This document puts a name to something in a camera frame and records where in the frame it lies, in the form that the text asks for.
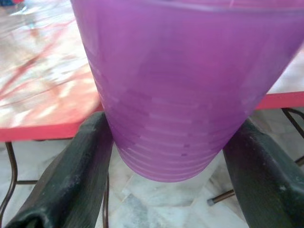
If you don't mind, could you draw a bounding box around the brown metal chair frame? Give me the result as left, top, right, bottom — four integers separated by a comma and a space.
0, 141, 110, 228
207, 108, 304, 206

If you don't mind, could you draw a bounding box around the purple plastic cup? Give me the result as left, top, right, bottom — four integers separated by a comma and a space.
70, 0, 304, 183

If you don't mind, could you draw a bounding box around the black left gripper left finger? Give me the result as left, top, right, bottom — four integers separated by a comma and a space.
4, 111, 114, 228

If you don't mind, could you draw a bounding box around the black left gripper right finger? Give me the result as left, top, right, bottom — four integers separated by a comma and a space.
222, 116, 304, 228

